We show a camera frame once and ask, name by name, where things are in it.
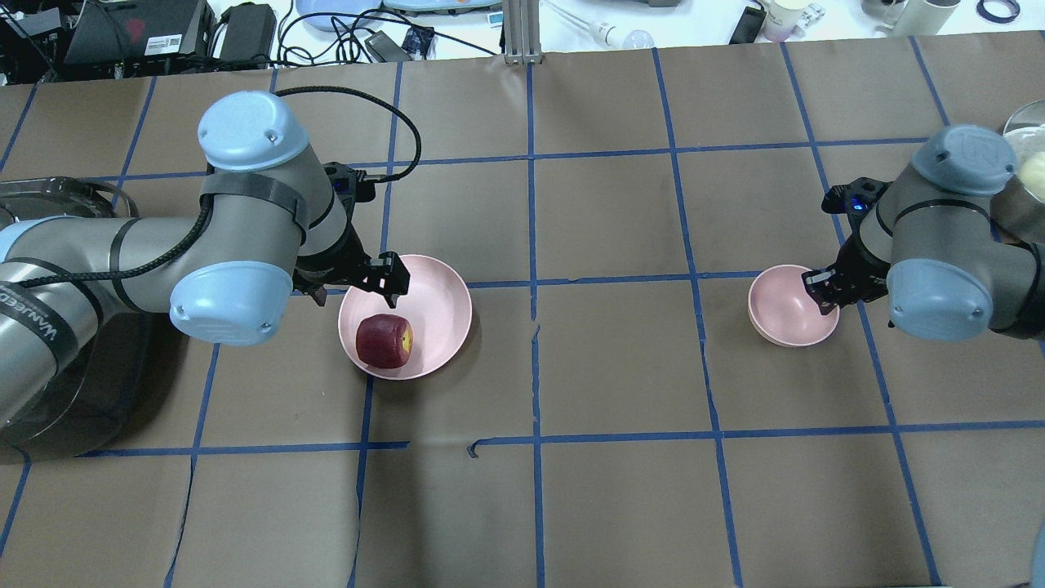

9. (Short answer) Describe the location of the dark grey rice cooker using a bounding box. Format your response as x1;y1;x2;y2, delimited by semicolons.
2;177;154;465

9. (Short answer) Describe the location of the pink bowl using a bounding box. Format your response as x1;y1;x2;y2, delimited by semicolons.
747;265;840;349

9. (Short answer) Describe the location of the white purple cup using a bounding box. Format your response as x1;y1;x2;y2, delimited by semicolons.
761;1;826;43

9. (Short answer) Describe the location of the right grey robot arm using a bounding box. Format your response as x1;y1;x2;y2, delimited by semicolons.
802;124;1044;342

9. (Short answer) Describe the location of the aluminium frame post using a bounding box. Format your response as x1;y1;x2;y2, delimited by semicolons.
501;0;544;65

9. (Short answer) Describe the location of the blue plate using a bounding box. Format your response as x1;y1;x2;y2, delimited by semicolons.
294;1;382;33

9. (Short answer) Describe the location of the black power adapter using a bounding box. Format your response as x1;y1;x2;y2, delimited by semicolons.
217;2;276;70

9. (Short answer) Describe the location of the steel steamer pot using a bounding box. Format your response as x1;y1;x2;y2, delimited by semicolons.
990;100;1044;244

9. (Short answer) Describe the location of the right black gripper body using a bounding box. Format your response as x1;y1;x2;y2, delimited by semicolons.
822;232;889;305

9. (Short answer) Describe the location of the black laptop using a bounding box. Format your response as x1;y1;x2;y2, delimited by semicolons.
64;1;216;67

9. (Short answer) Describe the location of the black braided cable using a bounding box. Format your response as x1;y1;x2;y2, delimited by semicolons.
16;85;423;288

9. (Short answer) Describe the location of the white light bulb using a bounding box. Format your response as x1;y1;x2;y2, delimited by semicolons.
587;22;656;50

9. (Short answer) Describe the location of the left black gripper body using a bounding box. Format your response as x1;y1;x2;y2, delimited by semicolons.
294;229;385;305

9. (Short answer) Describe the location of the pink plate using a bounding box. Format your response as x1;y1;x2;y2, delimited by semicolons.
336;254;473;381

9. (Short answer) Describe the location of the red apple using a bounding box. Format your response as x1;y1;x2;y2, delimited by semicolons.
355;314;414;369

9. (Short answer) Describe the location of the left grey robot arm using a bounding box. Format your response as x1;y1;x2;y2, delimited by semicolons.
2;86;420;425

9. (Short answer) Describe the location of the white steamed bun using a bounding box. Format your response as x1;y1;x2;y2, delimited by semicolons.
1016;150;1045;203

